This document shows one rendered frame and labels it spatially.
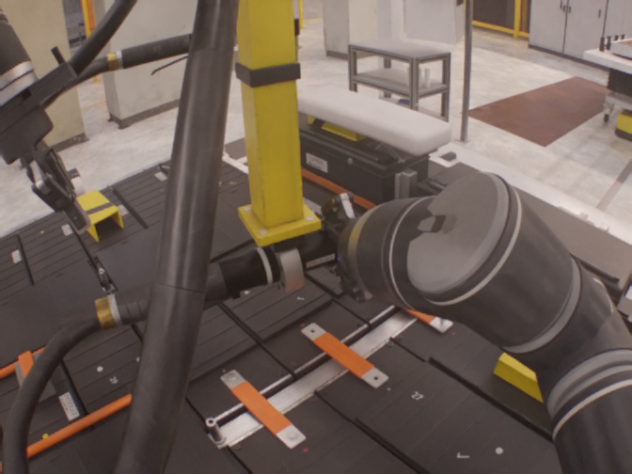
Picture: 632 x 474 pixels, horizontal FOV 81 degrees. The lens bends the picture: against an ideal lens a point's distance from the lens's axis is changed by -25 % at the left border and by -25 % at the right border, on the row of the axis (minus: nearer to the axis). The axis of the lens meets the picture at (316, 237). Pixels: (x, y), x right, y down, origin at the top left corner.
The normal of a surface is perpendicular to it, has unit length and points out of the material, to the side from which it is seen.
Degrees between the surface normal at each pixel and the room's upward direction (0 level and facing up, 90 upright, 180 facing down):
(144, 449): 58
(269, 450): 0
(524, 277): 72
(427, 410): 0
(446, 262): 52
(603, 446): 46
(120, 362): 0
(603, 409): 35
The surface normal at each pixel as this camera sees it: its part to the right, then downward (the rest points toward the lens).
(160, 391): 0.29, -0.03
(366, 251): -0.93, -0.07
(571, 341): 0.09, 0.41
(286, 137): 0.43, 0.50
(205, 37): -0.09, -0.19
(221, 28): 0.51, -0.17
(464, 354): -0.04, -0.82
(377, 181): -0.75, 0.39
